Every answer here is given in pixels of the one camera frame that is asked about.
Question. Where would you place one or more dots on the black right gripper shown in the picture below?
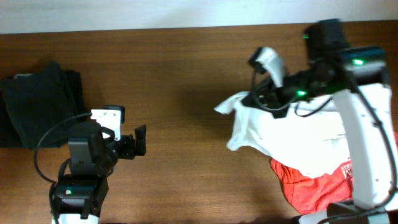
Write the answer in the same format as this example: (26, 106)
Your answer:
(268, 101)

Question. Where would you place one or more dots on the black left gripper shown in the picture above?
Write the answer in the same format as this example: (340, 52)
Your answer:
(127, 147)

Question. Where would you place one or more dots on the white t-shirt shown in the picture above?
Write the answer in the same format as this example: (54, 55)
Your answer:
(298, 130)

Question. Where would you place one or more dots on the red printed t-shirt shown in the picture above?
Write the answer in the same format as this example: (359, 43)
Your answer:
(313, 171)

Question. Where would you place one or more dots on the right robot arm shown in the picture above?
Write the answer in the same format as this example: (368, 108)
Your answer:
(357, 80)

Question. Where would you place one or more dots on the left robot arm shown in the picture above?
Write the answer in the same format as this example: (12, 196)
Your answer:
(82, 184)

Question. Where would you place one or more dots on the folded black clothes stack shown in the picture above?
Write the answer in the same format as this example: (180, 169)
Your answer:
(33, 103)

